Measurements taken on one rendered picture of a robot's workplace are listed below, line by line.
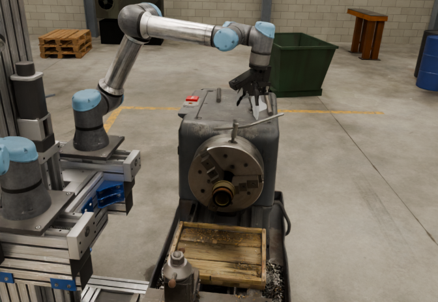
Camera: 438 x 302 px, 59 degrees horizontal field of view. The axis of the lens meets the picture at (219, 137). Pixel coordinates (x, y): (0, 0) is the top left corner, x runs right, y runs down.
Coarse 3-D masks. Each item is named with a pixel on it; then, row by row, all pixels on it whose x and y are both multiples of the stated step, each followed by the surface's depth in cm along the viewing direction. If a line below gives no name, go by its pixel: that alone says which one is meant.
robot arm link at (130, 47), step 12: (156, 12) 154; (120, 48) 160; (132, 48) 158; (120, 60) 161; (132, 60) 163; (108, 72) 166; (120, 72) 164; (108, 84) 168; (120, 84) 168; (108, 96) 169; (120, 96) 172
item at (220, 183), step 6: (216, 186) 150; (222, 186) 149; (228, 186) 150; (216, 192) 147; (222, 192) 146; (228, 192) 147; (234, 192) 153; (216, 198) 150; (222, 198) 153; (228, 198) 150; (216, 204) 149; (222, 204) 149; (228, 204) 148
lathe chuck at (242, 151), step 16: (208, 144) 161; (224, 144) 156; (240, 144) 158; (192, 160) 162; (224, 160) 157; (240, 160) 156; (256, 160) 156; (192, 176) 162; (208, 176) 161; (192, 192) 165; (208, 192) 164; (240, 192) 162; (256, 192) 162; (224, 208) 166; (240, 208) 165
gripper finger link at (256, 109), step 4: (252, 100) 149; (260, 100) 150; (252, 104) 149; (260, 104) 149; (264, 104) 150; (252, 108) 149; (256, 108) 147; (260, 108) 149; (264, 108) 150; (256, 112) 148; (256, 116) 149
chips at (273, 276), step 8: (168, 256) 195; (272, 264) 191; (272, 272) 186; (280, 272) 188; (160, 280) 177; (272, 280) 179; (280, 280) 182; (160, 288) 171; (272, 288) 171; (280, 288) 175; (264, 296) 165; (272, 296) 168; (280, 296) 171
